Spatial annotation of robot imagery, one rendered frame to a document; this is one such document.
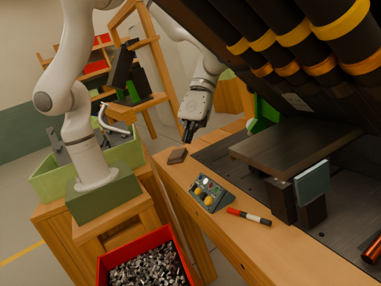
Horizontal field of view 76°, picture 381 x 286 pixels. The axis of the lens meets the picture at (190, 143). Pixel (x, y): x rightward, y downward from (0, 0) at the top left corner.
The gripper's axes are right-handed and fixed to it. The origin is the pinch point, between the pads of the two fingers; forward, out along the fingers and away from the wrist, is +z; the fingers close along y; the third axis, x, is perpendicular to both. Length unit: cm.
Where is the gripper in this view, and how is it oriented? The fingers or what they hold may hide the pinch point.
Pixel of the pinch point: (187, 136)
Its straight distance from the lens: 78.4
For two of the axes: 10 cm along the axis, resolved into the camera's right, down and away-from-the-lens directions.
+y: 8.0, 1.6, -5.8
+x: 5.2, 2.8, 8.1
